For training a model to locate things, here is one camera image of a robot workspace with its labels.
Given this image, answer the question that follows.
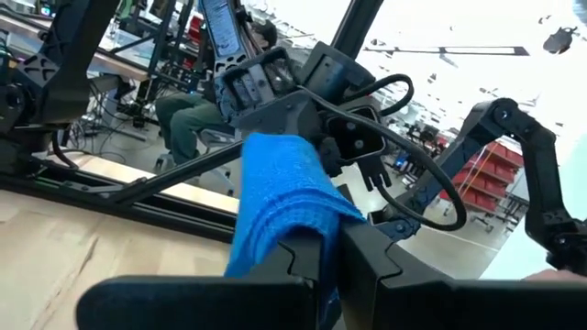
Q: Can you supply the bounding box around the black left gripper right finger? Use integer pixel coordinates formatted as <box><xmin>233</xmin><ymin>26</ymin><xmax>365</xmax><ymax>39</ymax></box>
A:
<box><xmin>338</xmin><ymin>182</ymin><xmax>587</xmax><ymax>330</ymax></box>

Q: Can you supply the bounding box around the blue elastic bandage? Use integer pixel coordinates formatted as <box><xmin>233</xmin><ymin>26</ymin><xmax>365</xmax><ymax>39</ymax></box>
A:
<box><xmin>224</xmin><ymin>132</ymin><xmax>369</xmax><ymax>330</ymax></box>

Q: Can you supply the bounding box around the grey office chair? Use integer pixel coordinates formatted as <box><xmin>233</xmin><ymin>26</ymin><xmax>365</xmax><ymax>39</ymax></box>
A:
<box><xmin>153</xmin><ymin>127</ymin><xmax>238</xmax><ymax>196</ymax></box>

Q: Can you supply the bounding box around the person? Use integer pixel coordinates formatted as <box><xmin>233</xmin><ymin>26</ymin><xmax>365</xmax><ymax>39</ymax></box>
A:
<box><xmin>154</xmin><ymin>20</ymin><xmax>280</xmax><ymax>167</ymax></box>

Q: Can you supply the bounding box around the black ceiling fixture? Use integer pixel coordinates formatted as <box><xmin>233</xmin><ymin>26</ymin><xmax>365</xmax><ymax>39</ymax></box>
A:
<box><xmin>542</xmin><ymin>26</ymin><xmax>580</xmax><ymax>56</ymax></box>

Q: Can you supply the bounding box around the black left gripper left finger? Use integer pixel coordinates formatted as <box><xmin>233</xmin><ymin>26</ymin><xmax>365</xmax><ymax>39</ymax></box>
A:
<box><xmin>75</xmin><ymin>228</ymin><xmax>323</xmax><ymax>330</ymax></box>

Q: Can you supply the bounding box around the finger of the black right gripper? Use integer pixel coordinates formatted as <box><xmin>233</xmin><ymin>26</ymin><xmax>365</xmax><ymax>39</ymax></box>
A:
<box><xmin>323</xmin><ymin>107</ymin><xmax>386</xmax><ymax>178</ymax></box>
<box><xmin>215</xmin><ymin>48</ymin><xmax>322</xmax><ymax>138</ymax></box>

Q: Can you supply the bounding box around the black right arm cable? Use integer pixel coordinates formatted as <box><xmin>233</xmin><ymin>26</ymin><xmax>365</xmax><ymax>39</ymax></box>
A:
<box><xmin>297</xmin><ymin>72</ymin><xmax>469</xmax><ymax>233</ymax></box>

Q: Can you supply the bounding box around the red storage bin shelf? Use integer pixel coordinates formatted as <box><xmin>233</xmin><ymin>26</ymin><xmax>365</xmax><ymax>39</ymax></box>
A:
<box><xmin>438</xmin><ymin>140</ymin><xmax>525</xmax><ymax>215</ymax></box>

